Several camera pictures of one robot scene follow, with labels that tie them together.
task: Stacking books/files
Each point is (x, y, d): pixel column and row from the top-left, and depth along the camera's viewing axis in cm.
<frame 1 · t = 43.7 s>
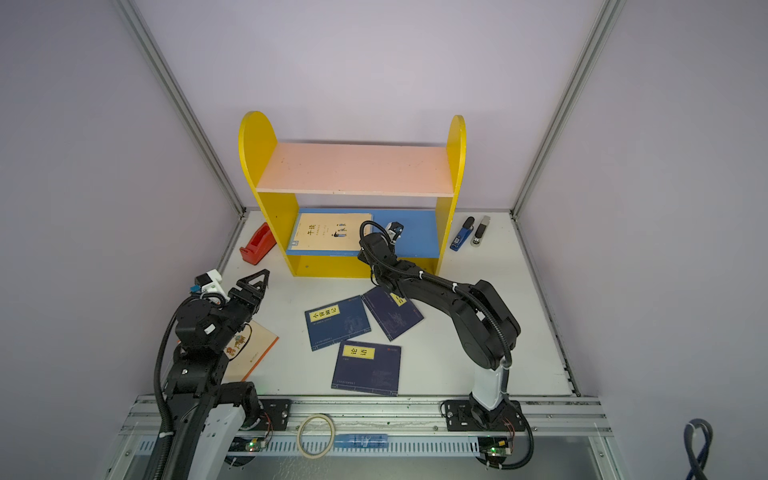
left hand: (265, 276, 71), fingers open
right hand: (366, 252, 92), fingers closed
blue-edged beige reading book: (327, 233, 96), point 15 cm above the table
red tape dispenser: (260, 244, 105), point 5 cm above the table
blue stapler: (467, 228, 113), point 4 cm above the table
grey black stapler: (475, 240, 113), on the table
red-edged beige reading book: (245, 351, 64), point 23 cm above the table
dark blue book: (336, 322, 92), on the table
small dark blue poetry book: (393, 313, 94), on the table
large dark blue book: (367, 367, 83), on the table

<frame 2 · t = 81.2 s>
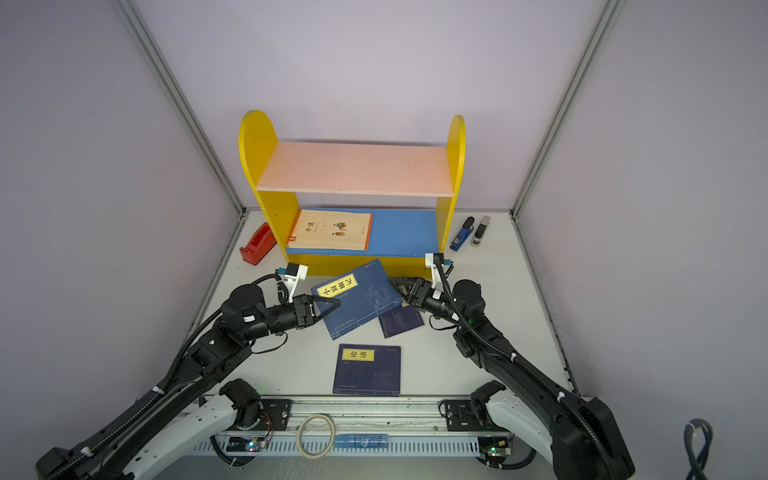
left hand: (336, 305, 65), fingers closed
right hand: (388, 292, 72), fingers open
red-edged beige reading book: (326, 229, 97), point 15 cm above the table
dark blue book: (364, 294, 71), point 25 cm above the table
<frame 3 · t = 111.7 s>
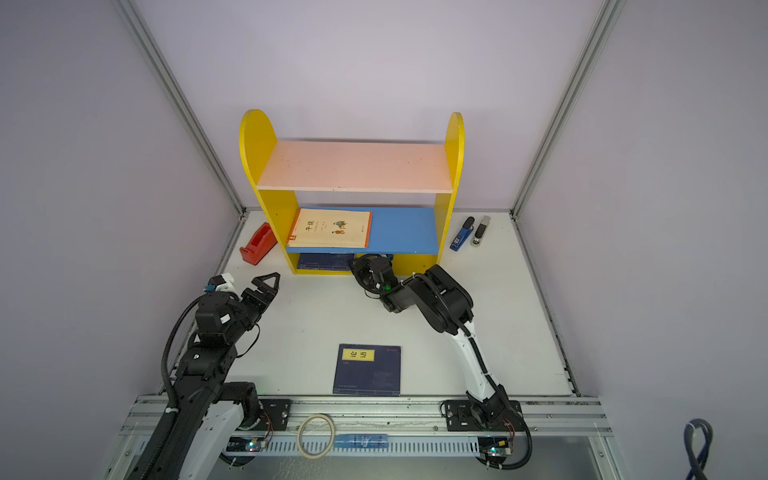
left hand: (273, 283, 77), fingers open
right hand: (348, 269, 101), fingers open
small dark blue poetry book: (325, 261, 104), point 2 cm above the table
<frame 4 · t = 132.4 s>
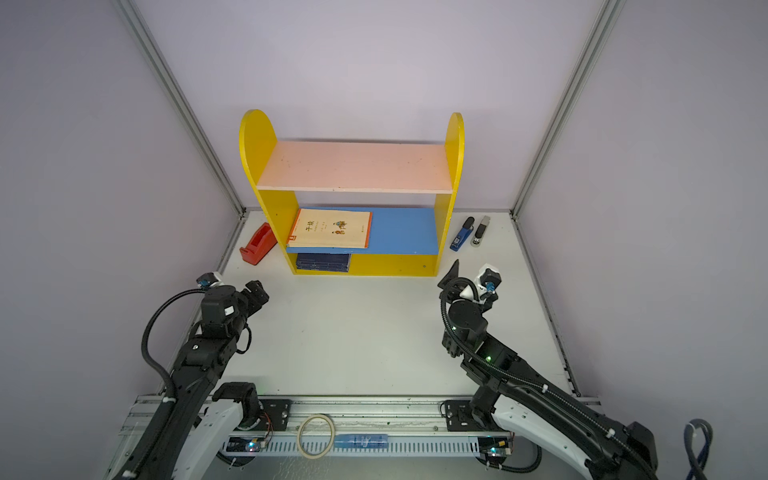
left hand: (248, 290, 79), fingers open
right hand: (463, 273, 72), fingers open
large dark blue book: (323, 262, 100), point 6 cm above the table
